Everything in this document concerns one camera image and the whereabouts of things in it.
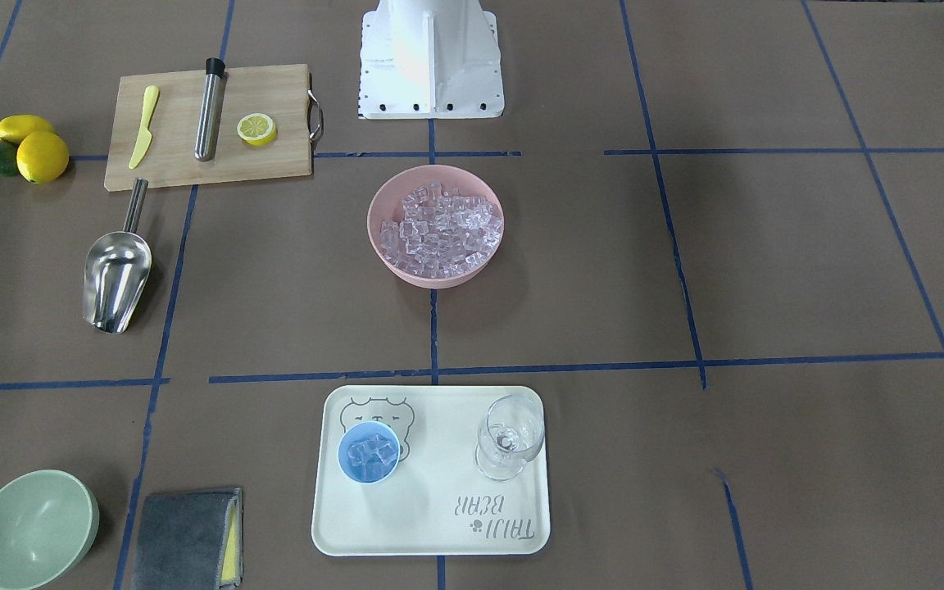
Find cream bear tray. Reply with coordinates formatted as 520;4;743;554
311;385;551;556

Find lemon half slice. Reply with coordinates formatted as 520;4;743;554
236;112;278;147

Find steel rod on board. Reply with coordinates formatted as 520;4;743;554
193;57;226;163

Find wooden cutting board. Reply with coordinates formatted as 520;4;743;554
102;64;315;192

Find large yellow lemon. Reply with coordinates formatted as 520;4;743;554
16;131;70;184

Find grey folded cloth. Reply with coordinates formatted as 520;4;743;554
131;487;243;589

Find yellow plastic knife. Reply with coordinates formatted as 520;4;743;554
128;85;161;170

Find blue plastic cup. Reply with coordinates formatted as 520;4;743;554
337;420;401;485

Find pink bowl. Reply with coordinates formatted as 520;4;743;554
365;165;505;290

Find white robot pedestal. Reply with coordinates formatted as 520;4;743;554
357;1;506;120

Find ice cubes in cup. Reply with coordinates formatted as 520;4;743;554
345;434;398;483

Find metal ice scoop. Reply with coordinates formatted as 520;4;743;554
82;178;152;334

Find green ceramic bowl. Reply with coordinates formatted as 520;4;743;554
0;470;100;589

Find clear wine glass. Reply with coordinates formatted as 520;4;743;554
474;395;546;482

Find small yellow lemon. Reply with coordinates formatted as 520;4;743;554
0;113;56;146

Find clear ice cubes pile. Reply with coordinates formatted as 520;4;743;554
374;182;503;279

